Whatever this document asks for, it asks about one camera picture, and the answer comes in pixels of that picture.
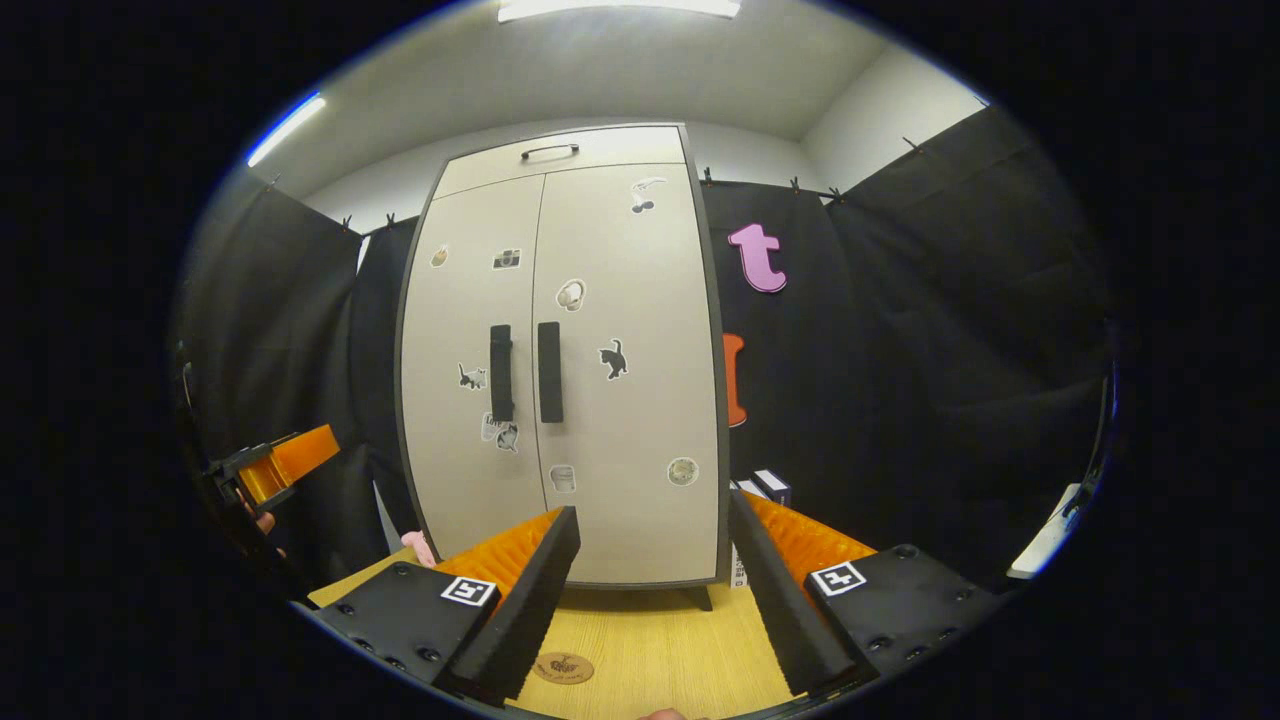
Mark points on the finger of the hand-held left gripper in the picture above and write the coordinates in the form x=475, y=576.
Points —
x=300, y=455

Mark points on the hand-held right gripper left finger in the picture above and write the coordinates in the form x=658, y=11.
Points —
x=530, y=610

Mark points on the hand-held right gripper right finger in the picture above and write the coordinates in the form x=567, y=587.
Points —
x=780, y=610

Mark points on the white cabinet door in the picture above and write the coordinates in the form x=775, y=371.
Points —
x=640, y=420
x=450, y=320

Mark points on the white book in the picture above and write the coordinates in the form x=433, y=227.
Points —
x=738, y=570

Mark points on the round wooden coaster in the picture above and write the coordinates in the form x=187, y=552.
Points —
x=563, y=668

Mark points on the light blue book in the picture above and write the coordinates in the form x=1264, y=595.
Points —
x=748, y=488

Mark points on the white side table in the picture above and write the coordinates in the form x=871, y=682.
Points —
x=1040, y=545

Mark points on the small ceiling light panel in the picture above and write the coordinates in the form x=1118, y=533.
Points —
x=287, y=128

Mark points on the white cabinet drawer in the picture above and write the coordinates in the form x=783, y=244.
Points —
x=620, y=150

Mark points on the white cabinet with dark frame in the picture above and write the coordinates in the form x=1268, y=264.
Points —
x=702, y=598

